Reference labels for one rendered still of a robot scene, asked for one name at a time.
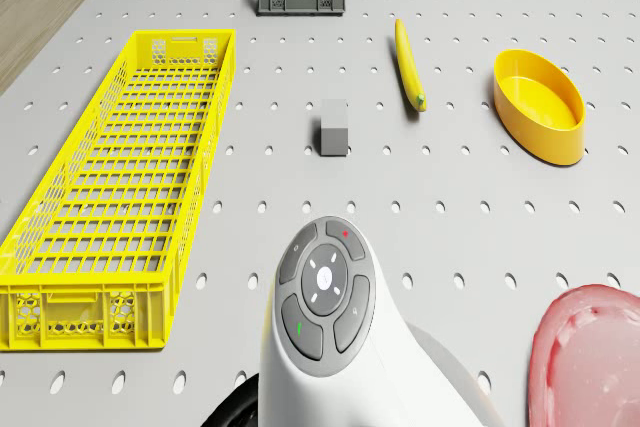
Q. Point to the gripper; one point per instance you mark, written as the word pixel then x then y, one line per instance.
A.
pixel 240 409

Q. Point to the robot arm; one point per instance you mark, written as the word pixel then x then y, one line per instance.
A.
pixel 345 397

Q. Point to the yellow basket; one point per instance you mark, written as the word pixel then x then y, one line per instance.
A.
pixel 140 290

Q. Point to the grey cube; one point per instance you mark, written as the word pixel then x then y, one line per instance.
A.
pixel 334 139

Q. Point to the red plate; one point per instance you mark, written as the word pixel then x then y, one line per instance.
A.
pixel 590 372

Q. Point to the banana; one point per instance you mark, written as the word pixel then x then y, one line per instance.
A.
pixel 407 62

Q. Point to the yellow bowl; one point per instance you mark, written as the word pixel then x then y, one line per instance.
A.
pixel 540 142

